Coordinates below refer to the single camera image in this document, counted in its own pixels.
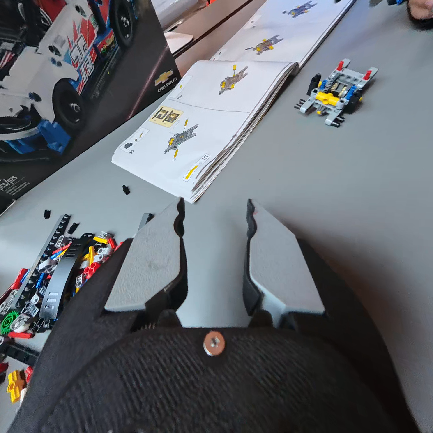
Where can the person's right hand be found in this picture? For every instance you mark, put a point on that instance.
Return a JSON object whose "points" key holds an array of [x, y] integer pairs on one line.
{"points": [[423, 9]]}

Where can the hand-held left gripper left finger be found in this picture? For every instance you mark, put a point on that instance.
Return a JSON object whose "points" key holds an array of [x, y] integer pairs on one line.
{"points": [[145, 270]]}

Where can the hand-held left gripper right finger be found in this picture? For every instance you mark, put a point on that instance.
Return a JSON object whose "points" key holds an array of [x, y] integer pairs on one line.
{"points": [[284, 274]]}

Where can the pile of loose lego pieces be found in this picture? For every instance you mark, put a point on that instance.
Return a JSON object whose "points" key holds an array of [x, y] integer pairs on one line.
{"points": [[67, 257]]}

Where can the lego set car box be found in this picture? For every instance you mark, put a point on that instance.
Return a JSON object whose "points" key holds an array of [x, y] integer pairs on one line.
{"points": [[101, 84]]}

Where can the grey yellow lego assembly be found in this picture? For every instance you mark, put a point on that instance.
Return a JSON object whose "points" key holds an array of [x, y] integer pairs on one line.
{"points": [[331, 98]]}

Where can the open lego instruction booklet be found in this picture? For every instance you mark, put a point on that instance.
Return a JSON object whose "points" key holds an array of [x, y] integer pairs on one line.
{"points": [[209, 128]]}

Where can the brown side table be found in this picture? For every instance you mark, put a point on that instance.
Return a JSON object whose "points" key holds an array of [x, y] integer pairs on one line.
{"points": [[209, 27]]}

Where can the red lego pin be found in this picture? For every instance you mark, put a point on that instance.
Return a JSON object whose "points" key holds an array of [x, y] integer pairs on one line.
{"points": [[342, 64], [368, 73]]}

